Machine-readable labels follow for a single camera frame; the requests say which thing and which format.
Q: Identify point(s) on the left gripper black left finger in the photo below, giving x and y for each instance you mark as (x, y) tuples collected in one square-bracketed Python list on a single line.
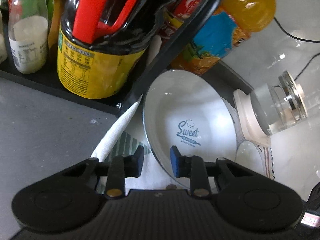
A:
[(74, 196)]

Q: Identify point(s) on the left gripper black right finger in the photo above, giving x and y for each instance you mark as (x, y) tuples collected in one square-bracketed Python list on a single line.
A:
[(243, 198)]

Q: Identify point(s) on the white Bakery deep plate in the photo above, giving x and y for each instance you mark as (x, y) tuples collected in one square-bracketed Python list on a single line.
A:
[(249, 156)]

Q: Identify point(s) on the white Sweet deep plate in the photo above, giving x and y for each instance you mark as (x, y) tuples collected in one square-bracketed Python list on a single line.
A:
[(181, 109)]

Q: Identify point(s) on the cream kettle base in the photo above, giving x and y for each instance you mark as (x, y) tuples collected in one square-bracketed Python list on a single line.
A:
[(249, 124)]

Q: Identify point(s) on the patterned white tablecloth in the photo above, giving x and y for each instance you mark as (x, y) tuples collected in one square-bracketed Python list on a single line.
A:
[(127, 133)]

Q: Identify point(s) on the glass electric kettle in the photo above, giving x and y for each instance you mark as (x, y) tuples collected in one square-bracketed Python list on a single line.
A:
[(279, 107)]

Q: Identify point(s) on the black metal shelf rack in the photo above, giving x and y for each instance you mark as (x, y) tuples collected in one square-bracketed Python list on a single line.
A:
[(138, 81)]

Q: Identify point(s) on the soy sauce jug, yellow label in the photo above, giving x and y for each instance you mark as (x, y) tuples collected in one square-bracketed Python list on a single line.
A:
[(100, 42)]

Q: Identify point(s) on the green cap seasoning jar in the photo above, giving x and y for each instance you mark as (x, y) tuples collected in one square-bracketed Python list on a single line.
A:
[(27, 31)]

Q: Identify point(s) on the orange juice bottle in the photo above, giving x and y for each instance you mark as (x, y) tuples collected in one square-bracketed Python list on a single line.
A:
[(231, 23)]

